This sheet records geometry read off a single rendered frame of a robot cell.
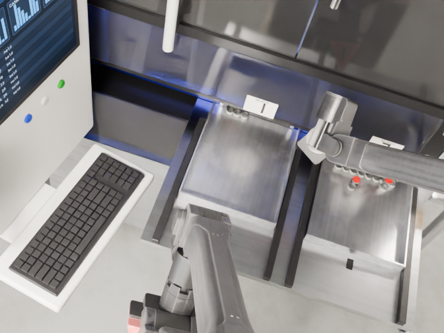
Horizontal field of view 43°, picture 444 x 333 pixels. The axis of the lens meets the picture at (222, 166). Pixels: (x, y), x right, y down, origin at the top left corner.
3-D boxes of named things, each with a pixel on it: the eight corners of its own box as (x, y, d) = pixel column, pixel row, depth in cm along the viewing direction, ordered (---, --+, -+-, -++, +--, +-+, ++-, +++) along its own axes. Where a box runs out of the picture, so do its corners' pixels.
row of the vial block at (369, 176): (334, 162, 158) (339, 153, 154) (395, 182, 158) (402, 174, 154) (333, 168, 157) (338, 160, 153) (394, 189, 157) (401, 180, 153)
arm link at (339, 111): (334, 158, 106) (361, 166, 112) (359, 102, 104) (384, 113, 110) (293, 138, 115) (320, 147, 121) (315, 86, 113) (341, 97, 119)
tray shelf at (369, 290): (197, 102, 165) (197, 98, 163) (423, 176, 164) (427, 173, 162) (139, 242, 138) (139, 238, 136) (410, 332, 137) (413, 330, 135)
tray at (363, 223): (324, 139, 162) (328, 132, 160) (410, 167, 162) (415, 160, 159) (302, 240, 143) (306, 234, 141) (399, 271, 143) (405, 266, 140)
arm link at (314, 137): (300, 147, 113) (327, 158, 112) (314, 116, 112) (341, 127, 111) (304, 147, 120) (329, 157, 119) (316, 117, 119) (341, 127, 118)
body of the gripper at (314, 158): (296, 143, 127) (293, 144, 120) (332, 113, 124) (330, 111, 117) (316, 164, 126) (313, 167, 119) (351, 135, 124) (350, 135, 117)
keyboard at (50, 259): (102, 154, 156) (101, 148, 154) (145, 176, 155) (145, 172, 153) (8, 269, 135) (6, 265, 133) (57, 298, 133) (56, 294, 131)
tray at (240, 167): (213, 103, 163) (215, 95, 160) (298, 131, 163) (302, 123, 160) (177, 198, 144) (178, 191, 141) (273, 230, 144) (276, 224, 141)
